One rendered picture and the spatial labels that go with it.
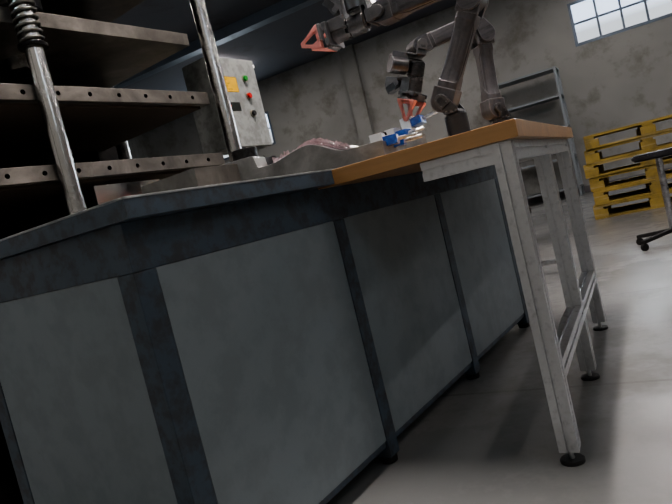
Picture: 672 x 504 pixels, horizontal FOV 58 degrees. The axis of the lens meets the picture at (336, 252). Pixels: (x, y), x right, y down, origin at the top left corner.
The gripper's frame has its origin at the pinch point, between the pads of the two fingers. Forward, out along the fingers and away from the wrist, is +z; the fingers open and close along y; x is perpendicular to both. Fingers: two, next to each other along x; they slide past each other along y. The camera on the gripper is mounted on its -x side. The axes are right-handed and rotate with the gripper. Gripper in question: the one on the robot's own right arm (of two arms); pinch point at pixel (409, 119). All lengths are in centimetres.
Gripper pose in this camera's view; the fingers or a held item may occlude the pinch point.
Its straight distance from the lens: 217.8
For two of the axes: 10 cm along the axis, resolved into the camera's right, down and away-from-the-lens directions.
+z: -1.2, 9.8, 1.7
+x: 8.2, 1.9, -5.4
